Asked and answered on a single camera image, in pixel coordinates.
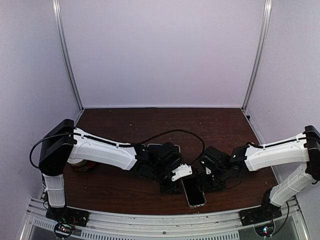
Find light blue phone case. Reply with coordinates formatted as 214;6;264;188
147;143;162;148

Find front aluminium rail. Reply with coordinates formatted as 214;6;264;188
17;198;311;240

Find dark smartphone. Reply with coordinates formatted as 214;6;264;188
181;176;206;206

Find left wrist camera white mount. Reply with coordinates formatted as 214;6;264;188
171;164;193;182

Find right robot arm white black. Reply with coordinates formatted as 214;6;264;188
199;125;320;221

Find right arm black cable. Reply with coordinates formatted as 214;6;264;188
244;141;293;236

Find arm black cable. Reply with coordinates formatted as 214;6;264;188
29;128;206;171
244;141;293;236

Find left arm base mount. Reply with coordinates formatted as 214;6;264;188
43;193;90;240

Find left aluminium frame post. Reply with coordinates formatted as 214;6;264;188
52;0;84;112

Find right aluminium frame post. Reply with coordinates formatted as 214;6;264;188
241;0;273;112

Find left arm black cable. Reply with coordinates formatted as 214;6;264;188
29;128;206;171

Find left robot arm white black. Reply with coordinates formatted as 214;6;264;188
38;119;191;222

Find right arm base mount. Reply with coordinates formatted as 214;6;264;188
239;189;282;238

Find grey clear phone case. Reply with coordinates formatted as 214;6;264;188
180;174;208;208

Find red floral saucer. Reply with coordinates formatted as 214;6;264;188
69;160;96;172

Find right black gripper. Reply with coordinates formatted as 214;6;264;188
195;166;230;193

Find aluminium frame post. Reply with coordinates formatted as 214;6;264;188
52;0;84;112
241;0;273;112

